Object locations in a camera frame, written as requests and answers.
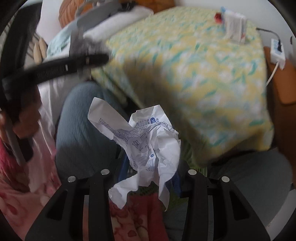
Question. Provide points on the yellow floral cloth cover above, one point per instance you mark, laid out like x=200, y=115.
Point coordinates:
x=212, y=90

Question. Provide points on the light blue cloth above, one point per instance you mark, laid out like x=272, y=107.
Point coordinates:
x=60, y=45

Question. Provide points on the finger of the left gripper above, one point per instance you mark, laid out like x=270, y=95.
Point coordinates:
x=64, y=66

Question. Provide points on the white pillow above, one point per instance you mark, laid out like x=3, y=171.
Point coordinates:
x=54, y=92

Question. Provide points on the white printed paper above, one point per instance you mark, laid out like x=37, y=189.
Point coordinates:
x=151, y=144

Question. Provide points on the grey-blue trouser leg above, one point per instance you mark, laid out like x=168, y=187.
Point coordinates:
x=82, y=150

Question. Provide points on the person's left hand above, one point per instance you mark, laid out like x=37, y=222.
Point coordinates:
x=28, y=125

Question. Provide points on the green mesh trash basket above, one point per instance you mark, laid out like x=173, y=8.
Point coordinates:
x=191, y=155

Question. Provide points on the wooden headboard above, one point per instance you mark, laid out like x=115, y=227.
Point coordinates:
x=69, y=10

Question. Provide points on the orange wooden nightstand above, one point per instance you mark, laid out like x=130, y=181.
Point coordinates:
x=281, y=107

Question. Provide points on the red silver foil wrapper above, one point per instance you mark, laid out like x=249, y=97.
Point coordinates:
x=218, y=18

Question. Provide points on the white blue medicine box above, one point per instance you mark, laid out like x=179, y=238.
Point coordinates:
x=234, y=25

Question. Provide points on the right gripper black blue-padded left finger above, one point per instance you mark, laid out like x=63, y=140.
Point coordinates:
x=62, y=216

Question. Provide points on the white power strip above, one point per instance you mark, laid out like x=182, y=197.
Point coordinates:
x=277, y=54

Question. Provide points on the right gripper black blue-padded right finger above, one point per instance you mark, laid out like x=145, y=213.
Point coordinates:
x=216, y=209

